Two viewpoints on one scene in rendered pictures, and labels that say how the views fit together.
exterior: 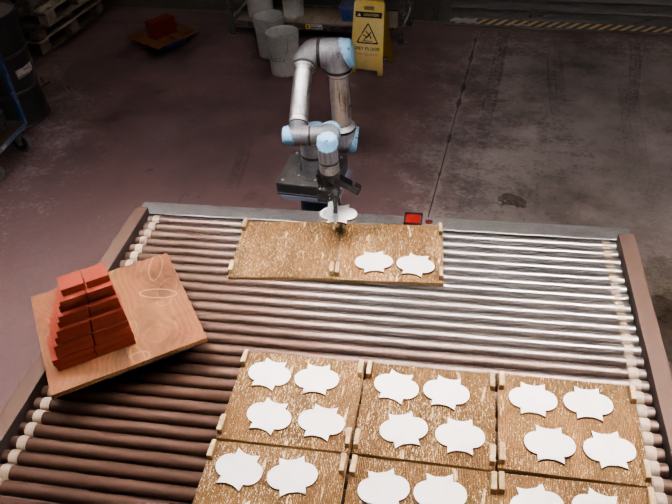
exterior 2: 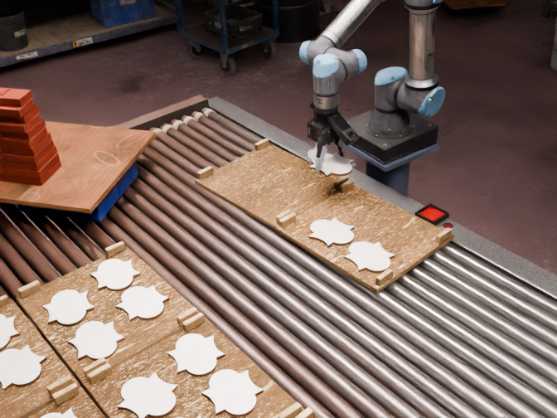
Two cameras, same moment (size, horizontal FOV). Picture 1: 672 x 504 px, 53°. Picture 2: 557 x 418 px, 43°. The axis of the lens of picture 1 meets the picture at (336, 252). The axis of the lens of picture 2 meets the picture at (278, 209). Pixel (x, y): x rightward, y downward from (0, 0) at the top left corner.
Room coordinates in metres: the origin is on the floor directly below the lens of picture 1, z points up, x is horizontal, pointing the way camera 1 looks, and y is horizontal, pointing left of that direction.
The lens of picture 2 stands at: (0.57, -1.13, 2.21)
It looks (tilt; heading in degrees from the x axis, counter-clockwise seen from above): 34 degrees down; 40
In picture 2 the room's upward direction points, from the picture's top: 3 degrees counter-clockwise
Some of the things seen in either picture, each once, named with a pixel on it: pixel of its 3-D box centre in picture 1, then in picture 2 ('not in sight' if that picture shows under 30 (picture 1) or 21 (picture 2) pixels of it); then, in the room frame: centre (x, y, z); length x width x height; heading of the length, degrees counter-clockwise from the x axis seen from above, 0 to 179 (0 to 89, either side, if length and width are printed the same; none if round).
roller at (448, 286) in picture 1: (359, 281); (304, 245); (1.93, -0.08, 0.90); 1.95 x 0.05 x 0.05; 78
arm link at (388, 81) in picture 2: (314, 139); (392, 87); (2.67, 0.06, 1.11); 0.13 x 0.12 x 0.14; 82
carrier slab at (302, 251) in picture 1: (287, 249); (272, 182); (2.12, 0.20, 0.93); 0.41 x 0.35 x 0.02; 82
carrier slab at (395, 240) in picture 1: (390, 252); (363, 233); (2.06, -0.21, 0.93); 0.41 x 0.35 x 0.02; 81
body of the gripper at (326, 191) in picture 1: (328, 184); (324, 122); (2.17, 0.01, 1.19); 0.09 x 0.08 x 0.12; 81
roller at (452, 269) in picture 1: (363, 264); (328, 232); (2.03, -0.10, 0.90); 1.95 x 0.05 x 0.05; 78
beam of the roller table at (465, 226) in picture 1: (371, 225); (388, 203); (2.30, -0.16, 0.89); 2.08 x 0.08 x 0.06; 78
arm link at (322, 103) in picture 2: (329, 167); (325, 99); (2.16, 0.00, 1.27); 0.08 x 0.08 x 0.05
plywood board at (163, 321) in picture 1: (115, 318); (58, 162); (1.69, 0.77, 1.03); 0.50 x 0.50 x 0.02; 23
